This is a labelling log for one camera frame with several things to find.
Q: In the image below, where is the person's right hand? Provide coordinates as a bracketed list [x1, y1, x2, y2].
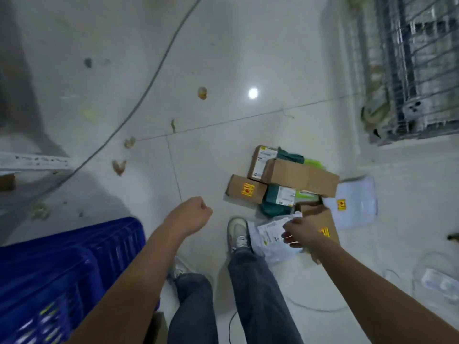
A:
[281, 216, 325, 249]

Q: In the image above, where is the person's left hand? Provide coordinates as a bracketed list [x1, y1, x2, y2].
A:
[163, 196, 213, 237]

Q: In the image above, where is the small brown box yellow sticker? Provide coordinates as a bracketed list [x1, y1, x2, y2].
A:
[225, 174, 269, 207]

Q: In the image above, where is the pile of small parcels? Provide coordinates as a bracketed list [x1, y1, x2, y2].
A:
[247, 145, 379, 266]

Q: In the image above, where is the blue plastic crate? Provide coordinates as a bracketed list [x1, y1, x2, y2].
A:
[0, 216, 160, 344]

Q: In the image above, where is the person's left forearm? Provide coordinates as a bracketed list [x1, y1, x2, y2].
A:
[68, 225, 201, 344]

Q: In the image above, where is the person's right forearm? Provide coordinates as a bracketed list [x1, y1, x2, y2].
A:
[305, 236, 459, 344]

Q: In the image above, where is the person's right grey shoe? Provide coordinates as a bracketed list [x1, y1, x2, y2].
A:
[227, 217, 251, 253]

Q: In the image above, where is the person's grey shoe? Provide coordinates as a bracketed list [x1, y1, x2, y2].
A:
[168, 256, 196, 282]
[227, 217, 251, 253]

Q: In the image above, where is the person's left grey shoe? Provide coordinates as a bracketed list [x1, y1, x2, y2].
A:
[168, 256, 196, 282]

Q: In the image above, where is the person's right leg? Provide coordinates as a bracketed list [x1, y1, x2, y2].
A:
[228, 247, 306, 344]

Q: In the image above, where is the person's leg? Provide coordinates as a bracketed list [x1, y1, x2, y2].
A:
[228, 247, 306, 344]
[166, 272, 219, 344]

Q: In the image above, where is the person's left leg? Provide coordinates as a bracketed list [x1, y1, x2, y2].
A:
[166, 272, 219, 344]

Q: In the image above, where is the white power strip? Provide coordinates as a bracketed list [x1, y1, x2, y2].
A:
[421, 268, 459, 298]

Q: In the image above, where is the white smartphone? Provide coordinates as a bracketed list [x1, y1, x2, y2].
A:
[401, 100, 427, 121]

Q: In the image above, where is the white metal shelf rack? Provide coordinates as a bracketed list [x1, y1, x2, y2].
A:
[0, 152, 71, 176]

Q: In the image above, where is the heap of torn brown cartons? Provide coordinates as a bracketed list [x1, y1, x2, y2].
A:
[0, 173, 17, 192]

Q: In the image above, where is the grey floor cable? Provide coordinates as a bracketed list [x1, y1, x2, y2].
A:
[46, 0, 206, 183]

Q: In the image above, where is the metal wire cart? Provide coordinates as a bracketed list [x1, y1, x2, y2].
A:
[344, 0, 459, 146]

